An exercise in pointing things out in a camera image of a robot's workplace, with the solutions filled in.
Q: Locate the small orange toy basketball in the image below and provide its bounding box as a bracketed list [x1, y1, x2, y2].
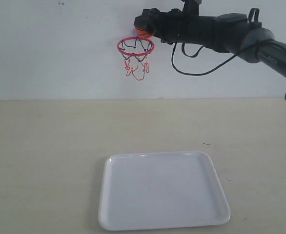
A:
[135, 27, 154, 39]

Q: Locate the red mini basketball hoop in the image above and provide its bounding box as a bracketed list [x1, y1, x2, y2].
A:
[117, 37, 155, 81]

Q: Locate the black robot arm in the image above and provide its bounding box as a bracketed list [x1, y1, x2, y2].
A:
[134, 5, 286, 100]

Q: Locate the black cable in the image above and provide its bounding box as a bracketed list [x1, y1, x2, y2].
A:
[171, 40, 261, 76]

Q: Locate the white plastic tray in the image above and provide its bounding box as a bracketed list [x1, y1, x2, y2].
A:
[98, 151, 231, 231]

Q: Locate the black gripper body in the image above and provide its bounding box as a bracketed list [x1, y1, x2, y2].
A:
[149, 8, 197, 44]

